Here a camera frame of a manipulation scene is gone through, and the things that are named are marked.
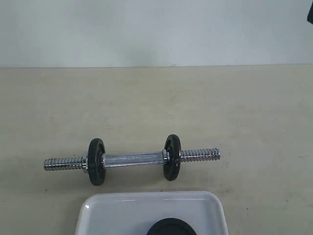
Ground chrome threaded dumbbell bar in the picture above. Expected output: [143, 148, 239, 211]
[44, 148, 221, 171]

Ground black left weight plate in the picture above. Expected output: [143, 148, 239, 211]
[87, 138, 106, 186]

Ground white plastic tray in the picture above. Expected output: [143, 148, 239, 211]
[75, 191, 228, 235]

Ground chrome collar nut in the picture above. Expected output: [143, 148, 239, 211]
[82, 153, 88, 173]

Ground black weight plate in tray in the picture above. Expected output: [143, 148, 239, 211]
[147, 218, 196, 235]

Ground black right weight plate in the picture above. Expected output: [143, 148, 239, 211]
[163, 134, 181, 181]

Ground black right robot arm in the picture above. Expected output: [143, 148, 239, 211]
[307, 5, 313, 24]

